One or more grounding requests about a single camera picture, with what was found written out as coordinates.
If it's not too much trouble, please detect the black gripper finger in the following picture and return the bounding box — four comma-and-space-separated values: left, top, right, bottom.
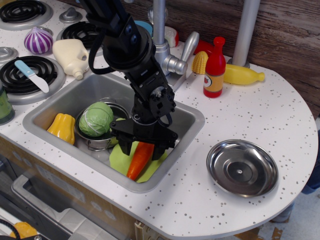
151, 142, 170, 161
117, 134, 135, 156

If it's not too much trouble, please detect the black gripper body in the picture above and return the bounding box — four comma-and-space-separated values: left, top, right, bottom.
116, 118, 178, 148

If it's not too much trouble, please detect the orange toy carrot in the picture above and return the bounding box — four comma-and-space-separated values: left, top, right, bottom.
126, 142, 154, 181

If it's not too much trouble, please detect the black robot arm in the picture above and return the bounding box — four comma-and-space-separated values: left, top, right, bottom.
80, 0, 178, 160

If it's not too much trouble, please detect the light green plastic plate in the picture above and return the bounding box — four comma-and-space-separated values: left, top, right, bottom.
109, 141, 168, 183

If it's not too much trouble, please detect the silver metal plate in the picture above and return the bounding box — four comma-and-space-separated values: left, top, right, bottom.
206, 139, 279, 198

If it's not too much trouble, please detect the small green toy vegetable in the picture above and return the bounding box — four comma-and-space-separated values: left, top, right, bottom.
109, 117, 126, 137

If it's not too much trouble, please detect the small metal pot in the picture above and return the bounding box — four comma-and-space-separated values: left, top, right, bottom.
75, 97, 130, 152

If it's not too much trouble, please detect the green toy cabbage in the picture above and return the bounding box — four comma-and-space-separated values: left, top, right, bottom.
78, 101, 114, 137

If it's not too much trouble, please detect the yellow toy squash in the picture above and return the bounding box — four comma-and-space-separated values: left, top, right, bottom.
47, 113, 76, 145

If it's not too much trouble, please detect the metal sink basin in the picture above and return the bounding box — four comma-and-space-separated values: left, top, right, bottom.
23, 72, 205, 192

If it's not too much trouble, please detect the silver toy faucet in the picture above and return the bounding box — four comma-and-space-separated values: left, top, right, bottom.
148, 0, 200, 91

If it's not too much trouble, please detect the cream toy jug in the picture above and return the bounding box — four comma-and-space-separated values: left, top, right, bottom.
52, 39, 89, 80

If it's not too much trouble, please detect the yellow toy corn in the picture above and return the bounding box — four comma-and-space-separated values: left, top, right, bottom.
191, 51, 209, 75

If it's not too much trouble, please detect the red ketchup toy bottle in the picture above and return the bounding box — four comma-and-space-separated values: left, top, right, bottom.
203, 36, 226, 98

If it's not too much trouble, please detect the red white toy piece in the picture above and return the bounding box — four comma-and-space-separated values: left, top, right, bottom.
164, 26, 179, 48

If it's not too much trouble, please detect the blue toy cup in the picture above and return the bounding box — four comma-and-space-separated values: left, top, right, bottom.
134, 20, 153, 37

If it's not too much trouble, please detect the back right stove burner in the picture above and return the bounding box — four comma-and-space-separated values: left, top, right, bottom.
56, 21, 99, 51

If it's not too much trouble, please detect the yellow toy bottle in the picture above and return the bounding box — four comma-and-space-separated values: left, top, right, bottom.
224, 64, 265, 85

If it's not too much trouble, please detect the front black stove burner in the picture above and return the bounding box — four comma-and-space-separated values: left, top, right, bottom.
0, 56, 66, 105

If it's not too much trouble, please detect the red toy item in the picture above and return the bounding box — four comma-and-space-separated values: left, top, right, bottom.
194, 39, 214, 57

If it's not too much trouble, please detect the green spice jar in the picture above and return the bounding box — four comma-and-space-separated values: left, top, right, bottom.
0, 83, 15, 125

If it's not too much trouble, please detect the purple striped toy onion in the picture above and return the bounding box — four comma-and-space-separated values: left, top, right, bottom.
23, 27, 54, 54

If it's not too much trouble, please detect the orange toy below counter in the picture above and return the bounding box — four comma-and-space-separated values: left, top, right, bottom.
13, 222, 38, 239

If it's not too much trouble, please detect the back left stove burner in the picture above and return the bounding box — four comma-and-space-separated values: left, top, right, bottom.
0, 0, 53, 31

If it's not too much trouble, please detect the grey metal pole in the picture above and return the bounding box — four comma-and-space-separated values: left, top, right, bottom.
228, 0, 261, 68

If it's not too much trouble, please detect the blue handled toy knife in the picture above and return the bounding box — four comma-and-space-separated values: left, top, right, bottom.
14, 60, 50, 93

